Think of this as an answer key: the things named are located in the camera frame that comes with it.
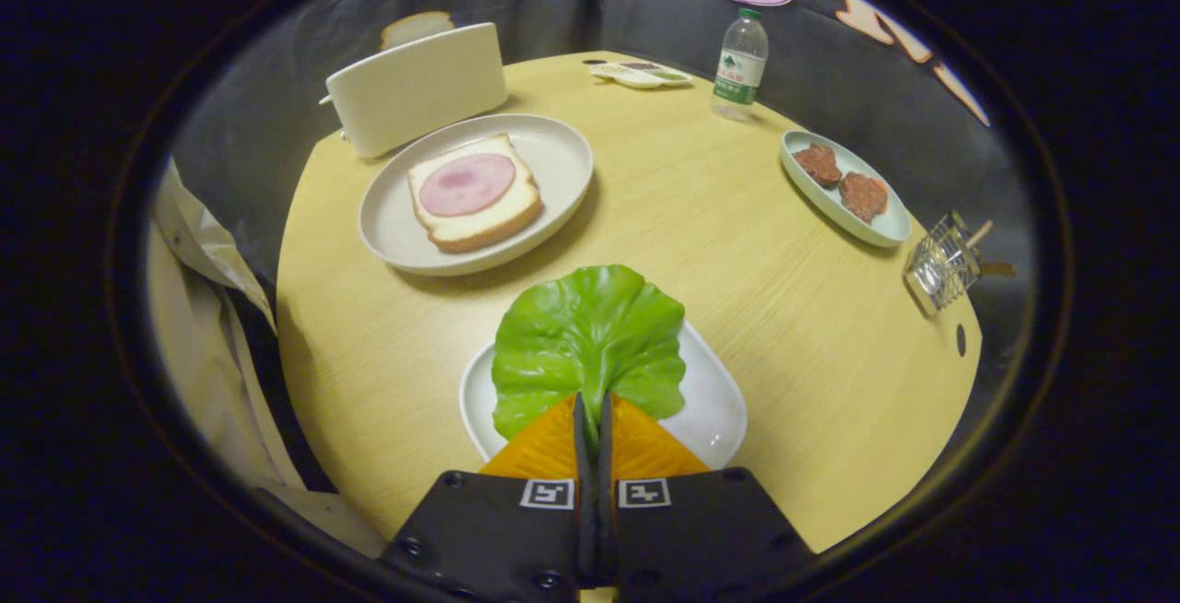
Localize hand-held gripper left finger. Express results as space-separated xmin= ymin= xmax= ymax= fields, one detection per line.
xmin=378 ymin=393 xmax=591 ymax=603

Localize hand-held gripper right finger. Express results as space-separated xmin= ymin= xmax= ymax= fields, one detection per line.
xmin=597 ymin=393 xmax=817 ymax=603

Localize green lettuce leaf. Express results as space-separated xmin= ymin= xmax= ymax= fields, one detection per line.
xmin=491 ymin=264 xmax=688 ymax=443

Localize white bread slice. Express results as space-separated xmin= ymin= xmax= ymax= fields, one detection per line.
xmin=407 ymin=133 xmax=544 ymax=254
xmin=380 ymin=11 xmax=456 ymax=53

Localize white square plate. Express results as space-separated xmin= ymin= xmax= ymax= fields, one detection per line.
xmin=458 ymin=320 xmax=749 ymax=472

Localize pink ham slice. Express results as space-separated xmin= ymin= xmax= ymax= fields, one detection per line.
xmin=419 ymin=153 xmax=517 ymax=219

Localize beige round plate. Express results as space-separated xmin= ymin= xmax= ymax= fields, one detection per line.
xmin=358 ymin=113 xmax=595 ymax=278

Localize pale green oval plate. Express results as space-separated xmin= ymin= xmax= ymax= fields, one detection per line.
xmin=780 ymin=130 xmax=913 ymax=248

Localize brown meat piece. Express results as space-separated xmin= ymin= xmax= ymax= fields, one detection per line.
xmin=838 ymin=171 xmax=890 ymax=224
xmin=793 ymin=143 xmax=844 ymax=190

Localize white divided bean tray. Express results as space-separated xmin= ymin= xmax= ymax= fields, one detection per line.
xmin=588 ymin=60 xmax=694 ymax=90

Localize white toaster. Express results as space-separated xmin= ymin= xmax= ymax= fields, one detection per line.
xmin=319 ymin=22 xmax=510 ymax=160

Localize clear plastic water bottle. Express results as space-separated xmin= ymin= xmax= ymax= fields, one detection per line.
xmin=710 ymin=7 xmax=770 ymax=122

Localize small wire basket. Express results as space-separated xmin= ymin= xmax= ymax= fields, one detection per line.
xmin=903 ymin=211 xmax=983 ymax=313

